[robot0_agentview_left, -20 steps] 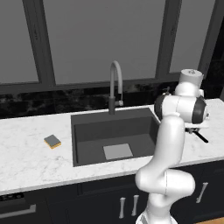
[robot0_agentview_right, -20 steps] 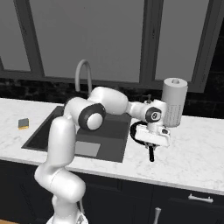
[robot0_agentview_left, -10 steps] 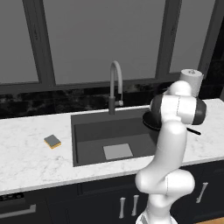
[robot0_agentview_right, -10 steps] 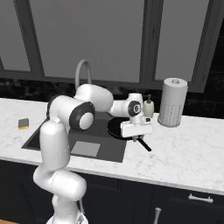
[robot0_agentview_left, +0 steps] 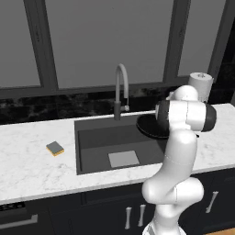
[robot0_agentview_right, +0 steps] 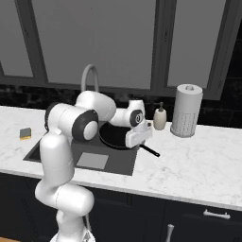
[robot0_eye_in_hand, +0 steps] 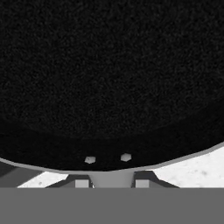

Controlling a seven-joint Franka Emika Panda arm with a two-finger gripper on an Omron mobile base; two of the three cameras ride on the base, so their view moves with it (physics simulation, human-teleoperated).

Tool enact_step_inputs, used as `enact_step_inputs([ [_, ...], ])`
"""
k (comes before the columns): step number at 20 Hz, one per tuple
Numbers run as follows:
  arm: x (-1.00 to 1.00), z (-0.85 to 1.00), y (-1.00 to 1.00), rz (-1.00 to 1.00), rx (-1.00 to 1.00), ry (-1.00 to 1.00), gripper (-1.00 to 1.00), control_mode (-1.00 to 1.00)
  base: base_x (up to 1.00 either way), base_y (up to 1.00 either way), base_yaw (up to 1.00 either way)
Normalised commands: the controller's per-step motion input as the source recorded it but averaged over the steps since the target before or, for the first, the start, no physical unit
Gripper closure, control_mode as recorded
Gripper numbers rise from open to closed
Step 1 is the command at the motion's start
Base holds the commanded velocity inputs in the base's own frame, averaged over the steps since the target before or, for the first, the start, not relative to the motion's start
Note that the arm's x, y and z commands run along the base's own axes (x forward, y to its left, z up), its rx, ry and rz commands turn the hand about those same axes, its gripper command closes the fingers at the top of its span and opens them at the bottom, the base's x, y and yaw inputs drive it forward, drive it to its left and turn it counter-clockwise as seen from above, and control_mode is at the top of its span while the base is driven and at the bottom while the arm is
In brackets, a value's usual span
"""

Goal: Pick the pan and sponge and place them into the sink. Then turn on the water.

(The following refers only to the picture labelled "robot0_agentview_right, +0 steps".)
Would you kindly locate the beige soap dispenser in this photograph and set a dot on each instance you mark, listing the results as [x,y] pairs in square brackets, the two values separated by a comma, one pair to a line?
[159,117]

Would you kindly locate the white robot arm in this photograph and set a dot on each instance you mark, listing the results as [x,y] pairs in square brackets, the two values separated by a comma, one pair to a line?
[60,151]

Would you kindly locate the dark grey sink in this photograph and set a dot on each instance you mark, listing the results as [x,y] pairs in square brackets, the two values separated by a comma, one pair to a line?
[104,160]

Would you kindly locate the dark drawer front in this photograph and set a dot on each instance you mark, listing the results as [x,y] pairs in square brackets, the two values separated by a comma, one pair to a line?
[201,217]

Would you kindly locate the black frying pan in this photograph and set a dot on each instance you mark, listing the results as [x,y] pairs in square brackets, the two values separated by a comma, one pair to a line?
[114,137]

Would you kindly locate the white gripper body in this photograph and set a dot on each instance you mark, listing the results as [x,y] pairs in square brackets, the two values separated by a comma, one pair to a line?
[137,136]

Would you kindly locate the white paper towel roll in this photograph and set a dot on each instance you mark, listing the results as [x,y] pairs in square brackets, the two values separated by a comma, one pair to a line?
[186,111]

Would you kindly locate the grey framed window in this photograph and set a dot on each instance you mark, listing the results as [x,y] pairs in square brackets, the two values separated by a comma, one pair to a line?
[119,41]

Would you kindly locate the grey curved tap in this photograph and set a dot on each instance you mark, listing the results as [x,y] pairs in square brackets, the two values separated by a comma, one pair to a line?
[89,76]

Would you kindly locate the yellow and grey sponge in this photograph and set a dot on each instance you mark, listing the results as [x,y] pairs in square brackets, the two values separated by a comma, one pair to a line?
[25,133]

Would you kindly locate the dark cupboard door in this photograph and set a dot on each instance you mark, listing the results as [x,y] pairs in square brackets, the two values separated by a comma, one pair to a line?
[126,217]

